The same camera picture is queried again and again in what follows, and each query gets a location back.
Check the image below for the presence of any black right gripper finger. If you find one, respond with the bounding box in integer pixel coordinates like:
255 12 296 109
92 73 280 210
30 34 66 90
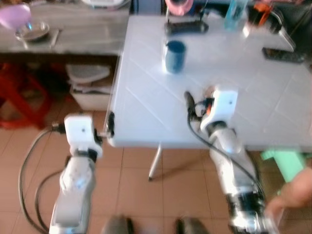
184 91 197 117

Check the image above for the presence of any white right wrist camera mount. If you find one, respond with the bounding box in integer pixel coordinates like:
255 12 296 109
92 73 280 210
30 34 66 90
201 89 239 132

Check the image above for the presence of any white dish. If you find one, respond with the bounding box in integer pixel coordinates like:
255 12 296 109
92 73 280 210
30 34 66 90
80 0 131 8

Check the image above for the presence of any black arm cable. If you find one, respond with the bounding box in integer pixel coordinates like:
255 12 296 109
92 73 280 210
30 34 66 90
187 111 265 198
18 126 67 234

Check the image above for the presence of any orange and black appliance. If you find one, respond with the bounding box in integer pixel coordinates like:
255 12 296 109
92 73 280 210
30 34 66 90
247 1 285 35

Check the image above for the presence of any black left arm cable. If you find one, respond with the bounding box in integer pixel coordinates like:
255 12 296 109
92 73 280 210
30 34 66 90
18 126 67 234

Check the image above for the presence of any red plastic stool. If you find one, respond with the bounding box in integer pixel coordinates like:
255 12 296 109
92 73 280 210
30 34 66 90
0 62 55 130

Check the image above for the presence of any grey wooden bench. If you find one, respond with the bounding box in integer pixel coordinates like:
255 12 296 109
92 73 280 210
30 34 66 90
0 4 131 56

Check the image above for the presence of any white lidded plastic container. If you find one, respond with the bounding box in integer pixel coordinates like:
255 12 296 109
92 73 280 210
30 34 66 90
65 63 113 111

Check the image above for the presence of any pink plastic bowl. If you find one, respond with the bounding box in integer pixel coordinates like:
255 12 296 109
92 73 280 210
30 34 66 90
0 4 32 32

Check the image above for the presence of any clear glass bowl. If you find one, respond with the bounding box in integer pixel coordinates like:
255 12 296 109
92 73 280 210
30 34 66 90
14 21 51 42

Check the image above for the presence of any black flat device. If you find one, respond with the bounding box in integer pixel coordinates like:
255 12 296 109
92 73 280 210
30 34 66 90
165 20 210 36

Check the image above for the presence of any pink round container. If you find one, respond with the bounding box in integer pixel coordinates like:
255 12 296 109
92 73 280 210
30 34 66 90
164 0 194 16

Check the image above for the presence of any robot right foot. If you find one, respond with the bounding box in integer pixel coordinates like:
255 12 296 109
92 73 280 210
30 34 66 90
175 216 210 234

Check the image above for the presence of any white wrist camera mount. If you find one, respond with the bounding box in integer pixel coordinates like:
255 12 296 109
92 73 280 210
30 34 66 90
201 89 239 132
64 114 103 157

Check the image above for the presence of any clear blue bottle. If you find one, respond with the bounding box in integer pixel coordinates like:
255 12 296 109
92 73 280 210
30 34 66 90
224 0 250 31

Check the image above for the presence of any white metal table leg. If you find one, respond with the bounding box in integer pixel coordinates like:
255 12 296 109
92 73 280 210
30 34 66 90
148 143 163 182

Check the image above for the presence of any blue cup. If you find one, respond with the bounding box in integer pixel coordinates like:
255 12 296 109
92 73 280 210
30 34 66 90
164 40 187 74

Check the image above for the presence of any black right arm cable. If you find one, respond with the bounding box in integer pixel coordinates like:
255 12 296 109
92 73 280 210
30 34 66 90
187 111 265 198

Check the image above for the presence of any metal spoon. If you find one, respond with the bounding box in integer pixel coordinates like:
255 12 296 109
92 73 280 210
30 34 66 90
48 28 62 49

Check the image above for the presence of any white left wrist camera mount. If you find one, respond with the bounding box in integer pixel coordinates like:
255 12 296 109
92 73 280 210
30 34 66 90
64 114 103 157

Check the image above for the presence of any black remote control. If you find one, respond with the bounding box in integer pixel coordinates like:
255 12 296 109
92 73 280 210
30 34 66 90
262 47 307 64

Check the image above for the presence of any green plastic stool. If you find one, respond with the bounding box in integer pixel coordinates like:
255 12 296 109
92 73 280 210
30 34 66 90
260 150 309 183

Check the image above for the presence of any person's bare leg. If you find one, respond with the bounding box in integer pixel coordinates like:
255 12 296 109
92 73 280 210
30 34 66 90
265 167 312 226

